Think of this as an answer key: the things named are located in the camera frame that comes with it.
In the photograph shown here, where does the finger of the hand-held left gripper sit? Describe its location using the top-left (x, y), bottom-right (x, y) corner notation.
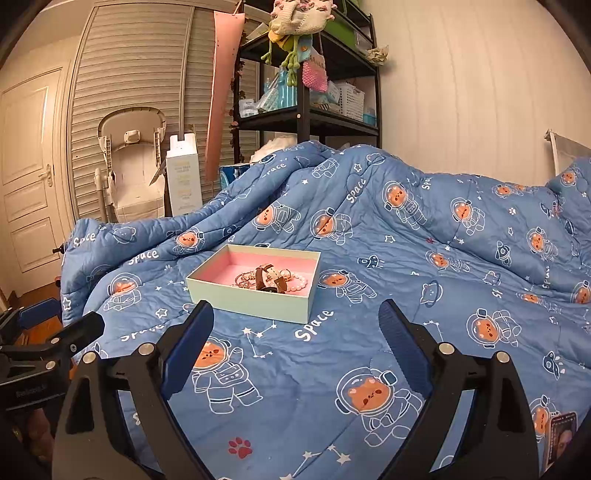
top-left (0, 299), bottom-right (61, 342)
top-left (18, 313), bottom-right (106, 370)

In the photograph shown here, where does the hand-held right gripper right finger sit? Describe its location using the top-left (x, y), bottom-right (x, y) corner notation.
top-left (378, 299), bottom-right (541, 480)

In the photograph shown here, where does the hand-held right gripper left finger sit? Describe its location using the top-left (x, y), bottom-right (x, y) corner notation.
top-left (53, 300), bottom-right (215, 480)

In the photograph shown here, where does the pale green box pink lining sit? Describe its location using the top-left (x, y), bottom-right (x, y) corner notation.
top-left (186, 244), bottom-right (321, 325)

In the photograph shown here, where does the cream strap wrist watch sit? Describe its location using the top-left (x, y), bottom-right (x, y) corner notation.
top-left (255, 264), bottom-right (289, 294)

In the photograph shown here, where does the blue bear print blanket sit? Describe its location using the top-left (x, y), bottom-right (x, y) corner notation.
top-left (60, 141), bottom-right (591, 480)

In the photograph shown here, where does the white panel door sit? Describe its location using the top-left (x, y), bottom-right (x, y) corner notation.
top-left (0, 69), bottom-right (66, 296)

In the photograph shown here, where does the beige baby high chair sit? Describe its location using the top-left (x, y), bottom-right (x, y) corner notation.
top-left (95, 107), bottom-right (168, 222)

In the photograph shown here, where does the tall white carton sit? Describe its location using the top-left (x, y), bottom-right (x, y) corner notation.
top-left (165, 133), bottom-right (204, 217)

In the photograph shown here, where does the photo card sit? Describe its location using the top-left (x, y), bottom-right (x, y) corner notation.
top-left (544, 411), bottom-right (579, 468)

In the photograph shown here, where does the blue tissue pack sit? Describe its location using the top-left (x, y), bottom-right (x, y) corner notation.
top-left (219, 164), bottom-right (252, 190)

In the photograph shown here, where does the white fluffy pillow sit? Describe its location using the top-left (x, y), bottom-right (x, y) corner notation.
top-left (250, 134), bottom-right (298, 163)

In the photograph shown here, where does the black metal shelf rack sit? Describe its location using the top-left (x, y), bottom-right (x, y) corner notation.
top-left (233, 0), bottom-right (382, 148)

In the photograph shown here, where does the white plastic basket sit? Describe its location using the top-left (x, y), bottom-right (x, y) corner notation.
top-left (335, 82), bottom-right (365, 121)

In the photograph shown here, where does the white radiator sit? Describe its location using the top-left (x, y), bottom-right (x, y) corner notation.
top-left (545, 129), bottom-right (591, 178)

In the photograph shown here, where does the long pink panel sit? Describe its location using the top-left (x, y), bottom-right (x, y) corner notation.
top-left (204, 11), bottom-right (245, 183)

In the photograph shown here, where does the louvered closet door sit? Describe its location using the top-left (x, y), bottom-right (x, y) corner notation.
top-left (68, 2), bottom-right (259, 222)

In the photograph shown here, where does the teal bottles pack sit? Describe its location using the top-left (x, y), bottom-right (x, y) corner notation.
top-left (257, 69), bottom-right (301, 112)

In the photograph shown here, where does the pink knitted pouch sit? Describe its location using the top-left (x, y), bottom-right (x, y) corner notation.
top-left (302, 58), bottom-right (329, 89)

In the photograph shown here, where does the green frog plush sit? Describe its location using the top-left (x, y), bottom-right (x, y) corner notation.
top-left (261, 31), bottom-right (315, 88)

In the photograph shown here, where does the green storage box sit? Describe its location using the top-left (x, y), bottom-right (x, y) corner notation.
top-left (323, 8), bottom-right (372, 52)

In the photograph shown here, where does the cream knitted bag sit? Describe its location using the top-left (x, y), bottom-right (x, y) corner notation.
top-left (270, 0), bottom-right (335, 37)

